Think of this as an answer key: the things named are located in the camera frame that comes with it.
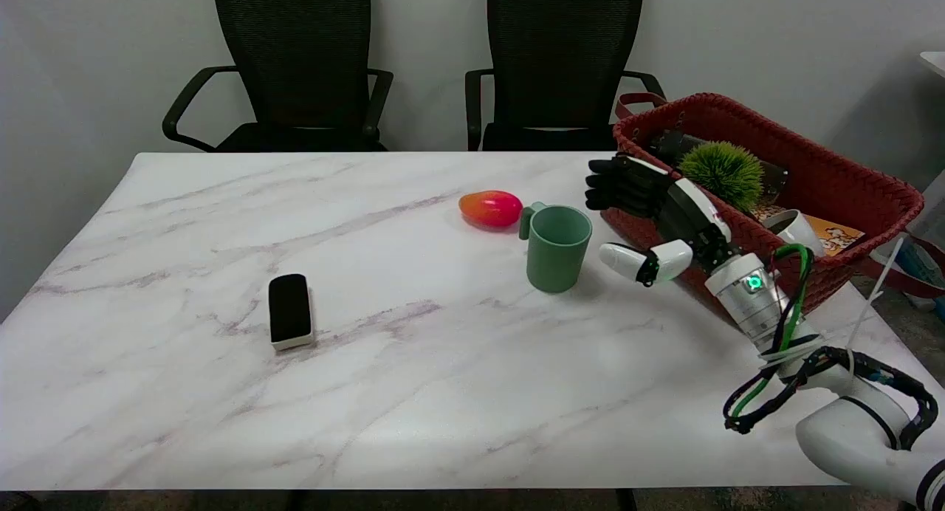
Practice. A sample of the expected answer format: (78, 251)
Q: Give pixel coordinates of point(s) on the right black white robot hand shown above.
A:
(683, 208)

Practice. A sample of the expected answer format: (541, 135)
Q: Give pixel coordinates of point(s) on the green mug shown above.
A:
(557, 249)

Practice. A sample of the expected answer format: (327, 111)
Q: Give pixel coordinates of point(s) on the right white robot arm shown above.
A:
(849, 430)

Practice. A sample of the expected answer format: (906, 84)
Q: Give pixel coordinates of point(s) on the white mug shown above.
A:
(797, 230)

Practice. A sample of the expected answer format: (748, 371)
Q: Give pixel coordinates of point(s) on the green spiky plant ball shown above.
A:
(723, 173)

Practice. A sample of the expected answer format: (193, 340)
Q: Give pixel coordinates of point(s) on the orange printed booklet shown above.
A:
(838, 236)

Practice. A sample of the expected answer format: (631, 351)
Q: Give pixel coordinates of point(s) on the red woven basket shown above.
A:
(834, 156)

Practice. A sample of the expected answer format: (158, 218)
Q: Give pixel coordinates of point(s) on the black mesh office chair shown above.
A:
(299, 60)
(561, 60)

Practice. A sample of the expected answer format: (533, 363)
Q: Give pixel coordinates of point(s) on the red orange mango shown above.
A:
(491, 208)

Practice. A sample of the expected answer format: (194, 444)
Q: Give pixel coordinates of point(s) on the white zip tie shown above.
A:
(878, 286)

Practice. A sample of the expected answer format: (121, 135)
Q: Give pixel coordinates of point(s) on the blue white floor item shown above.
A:
(919, 271)

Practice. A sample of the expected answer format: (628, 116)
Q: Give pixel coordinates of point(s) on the white table corner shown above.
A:
(935, 62)

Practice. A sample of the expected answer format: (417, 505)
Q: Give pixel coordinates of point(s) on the black whiteboard eraser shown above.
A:
(289, 310)

